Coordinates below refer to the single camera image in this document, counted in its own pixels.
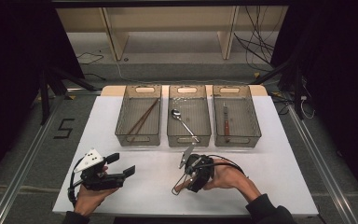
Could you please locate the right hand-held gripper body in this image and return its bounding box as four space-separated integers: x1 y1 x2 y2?
178 144 215 188

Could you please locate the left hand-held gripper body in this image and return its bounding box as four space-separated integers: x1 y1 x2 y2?
73 147 126 191

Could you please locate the fork with wooden handle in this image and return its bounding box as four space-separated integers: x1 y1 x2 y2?
171 177 197 196

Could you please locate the knife with wooden handle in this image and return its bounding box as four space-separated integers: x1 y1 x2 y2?
222 103 232 145

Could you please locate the grey transparent plastic bin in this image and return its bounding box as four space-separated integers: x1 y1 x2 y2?
212 84 263 148
166 84 213 148
115 84 163 147

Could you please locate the brown wooden chopstick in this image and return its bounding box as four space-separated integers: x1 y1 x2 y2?
130 100 161 144
126 98 160 137

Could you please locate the metal spoon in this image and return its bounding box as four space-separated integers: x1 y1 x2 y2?
171 108 200 144

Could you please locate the person's right hand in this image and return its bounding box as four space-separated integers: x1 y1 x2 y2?
202 158 262 204

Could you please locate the person's left hand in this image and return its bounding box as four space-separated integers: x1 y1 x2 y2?
73 186 119 217

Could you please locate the white table cover sheet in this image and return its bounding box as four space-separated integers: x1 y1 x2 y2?
52 94 320 217

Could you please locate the black tripod stand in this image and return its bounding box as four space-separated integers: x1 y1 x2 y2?
37 65 97 126

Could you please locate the black curtain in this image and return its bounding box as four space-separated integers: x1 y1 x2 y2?
270 0 358 207
0 5 86 191

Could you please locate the black metal stand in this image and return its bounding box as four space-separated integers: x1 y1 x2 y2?
249 58 306 121

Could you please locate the light wooden shelf unit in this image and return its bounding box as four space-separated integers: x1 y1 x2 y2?
55 6 289 62

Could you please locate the right hand-held gripper cable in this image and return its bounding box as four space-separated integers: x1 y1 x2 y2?
198 154 247 177

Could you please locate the hand-held gripper cable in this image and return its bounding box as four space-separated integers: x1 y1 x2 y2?
198 154 247 177
67 158 86 207

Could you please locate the left hand-held gripper cable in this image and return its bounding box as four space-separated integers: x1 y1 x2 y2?
67 158 86 207

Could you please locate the aluminium floor rail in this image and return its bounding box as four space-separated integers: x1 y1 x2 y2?
0 89 103 224
287 105 358 224

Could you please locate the black floor cable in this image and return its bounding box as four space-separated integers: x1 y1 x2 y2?
76 51 107 82

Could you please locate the white plug with cable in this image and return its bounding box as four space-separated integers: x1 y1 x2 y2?
299 94 316 120

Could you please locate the bundle of black cables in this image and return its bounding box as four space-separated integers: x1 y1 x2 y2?
233 6 276 73

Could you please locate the black metal frame bar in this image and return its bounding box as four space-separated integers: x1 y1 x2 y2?
50 0 294 8

